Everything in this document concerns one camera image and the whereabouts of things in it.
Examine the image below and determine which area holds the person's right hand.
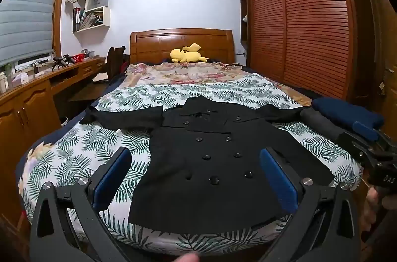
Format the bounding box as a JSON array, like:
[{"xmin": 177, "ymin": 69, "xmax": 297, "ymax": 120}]
[{"xmin": 364, "ymin": 184, "xmax": 383, "ymax": 239}]

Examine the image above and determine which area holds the navy folded cloth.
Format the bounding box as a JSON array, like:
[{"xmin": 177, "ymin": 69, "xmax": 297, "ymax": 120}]
[{"xmin": 311, "ymin": 97, "xmax": 385, "ymax": 134}]

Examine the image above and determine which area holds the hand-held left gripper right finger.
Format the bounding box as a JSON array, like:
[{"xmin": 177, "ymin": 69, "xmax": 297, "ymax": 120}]
[{"xmin": 259, "ymin": 147, "xmax": 362, "ymax": 262}]

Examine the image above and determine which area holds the black tripod device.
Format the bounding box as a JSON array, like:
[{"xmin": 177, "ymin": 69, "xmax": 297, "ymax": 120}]
[{"xmin": 51, "ymin": 54, "xmax": 75, "ymax": 69}]

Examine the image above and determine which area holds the grey folded cloth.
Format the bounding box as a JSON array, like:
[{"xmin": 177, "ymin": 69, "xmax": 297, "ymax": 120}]
[{"xmin": 300, "ymin": 107, "xmax": 345, "ymax": 142}]

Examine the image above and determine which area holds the floral blanket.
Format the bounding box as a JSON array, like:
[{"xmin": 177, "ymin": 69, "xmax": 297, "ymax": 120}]
[{"xmin": 124, "ymin": 61, "xmax": 258, "ymax": 86}]

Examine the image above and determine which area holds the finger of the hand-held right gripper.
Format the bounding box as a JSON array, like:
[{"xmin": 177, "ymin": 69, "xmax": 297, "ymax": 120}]
[
  {"xmin": 336, "ymin": 130, "xmax": 373, "ymax": 162},
  {"xmin": 353, "ymin": 121, "xmax": 388, "ymax": 142}
]

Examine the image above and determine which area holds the person's left hand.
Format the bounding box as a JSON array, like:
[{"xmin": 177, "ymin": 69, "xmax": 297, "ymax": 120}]
[{"xmin": 174, "ymin": 253, "xmax": 201, "ymax": 262}]

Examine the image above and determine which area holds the wooden slatted wardrobe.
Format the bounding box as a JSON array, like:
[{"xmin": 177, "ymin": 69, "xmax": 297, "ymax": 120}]
[{"xmin": 239, "ymin": 0, "xmax": 357, "ymax": 101}]

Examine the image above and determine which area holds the yellow plush toy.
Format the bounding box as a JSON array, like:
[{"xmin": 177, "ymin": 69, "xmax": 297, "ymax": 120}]
[{"xmin": 170, "ymin": 43, "xmax": 209, "ymax": 63}]

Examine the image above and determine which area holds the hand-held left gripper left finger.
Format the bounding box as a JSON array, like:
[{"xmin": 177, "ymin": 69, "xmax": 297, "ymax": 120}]
[{"xmin": 29, "ymin": 147, "xmax": 132, "ymax": 262}]

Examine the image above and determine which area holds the white wall shelf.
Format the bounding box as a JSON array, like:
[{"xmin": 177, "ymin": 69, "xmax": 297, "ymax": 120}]
[{"xmin": 72, "ymin": 0, "xmax": 113, "ymax": 33}]

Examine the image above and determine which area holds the wooden bed headboard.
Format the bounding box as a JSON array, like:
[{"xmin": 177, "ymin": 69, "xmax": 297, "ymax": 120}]
[{"xmin": 130, "ymin": 28, "xmax": 234, "ymax": 66}]

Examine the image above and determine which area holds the leaf print bed sheet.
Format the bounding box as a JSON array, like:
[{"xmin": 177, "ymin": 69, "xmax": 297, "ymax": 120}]
[{"xmin": 23, "ymin": 73, "xmax": 363, "ymax": 256}]

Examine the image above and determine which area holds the brown bed mat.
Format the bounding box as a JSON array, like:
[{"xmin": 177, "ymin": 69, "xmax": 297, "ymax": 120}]
[{"xmin": 290, "ymin": 90, "xmax": 312, "ymax": 106}]

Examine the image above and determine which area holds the wooden chair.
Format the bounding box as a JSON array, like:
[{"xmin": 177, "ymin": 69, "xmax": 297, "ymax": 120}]
[{"xmin": 68, "ymin": 46, "xmax": 127, "ymax": 103}]

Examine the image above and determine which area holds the black button coat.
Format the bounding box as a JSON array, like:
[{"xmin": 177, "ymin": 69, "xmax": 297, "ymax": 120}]
[{"xmin": 80, "ymin": 95, "xmax": 335, "ymax": 234}]

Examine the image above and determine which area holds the grey window blind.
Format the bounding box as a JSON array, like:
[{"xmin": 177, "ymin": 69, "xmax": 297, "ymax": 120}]
[{"xmin": 0, "ymin": 0, "xmax": 70, "ymax": 64}]

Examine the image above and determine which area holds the pink tissue box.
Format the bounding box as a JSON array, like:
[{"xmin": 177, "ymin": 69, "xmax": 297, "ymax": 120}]
[{"xmin": 11, "ymin": 73, "xmax": 31, "ymax": 88}]

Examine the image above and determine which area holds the wooden desk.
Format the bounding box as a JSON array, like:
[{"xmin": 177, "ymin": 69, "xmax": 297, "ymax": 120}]
[{"xmin": 0, "ymin": 56, "xmax": 107, "ymax": 219}]

